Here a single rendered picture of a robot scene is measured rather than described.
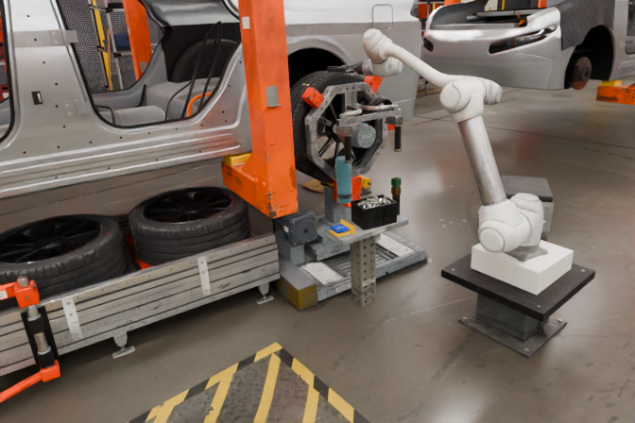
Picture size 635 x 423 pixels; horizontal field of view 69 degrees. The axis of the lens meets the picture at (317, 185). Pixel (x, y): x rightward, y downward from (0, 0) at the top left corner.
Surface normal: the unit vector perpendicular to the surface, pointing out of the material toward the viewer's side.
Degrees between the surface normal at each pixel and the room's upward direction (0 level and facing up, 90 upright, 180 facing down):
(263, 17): 90
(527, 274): 90
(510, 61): 90
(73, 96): 90
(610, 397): 0
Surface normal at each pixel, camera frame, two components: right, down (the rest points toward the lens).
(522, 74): -0.39, 0.57
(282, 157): 0.53, 0.25
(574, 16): 0.25, 0.26
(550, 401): -0.05, -0.94
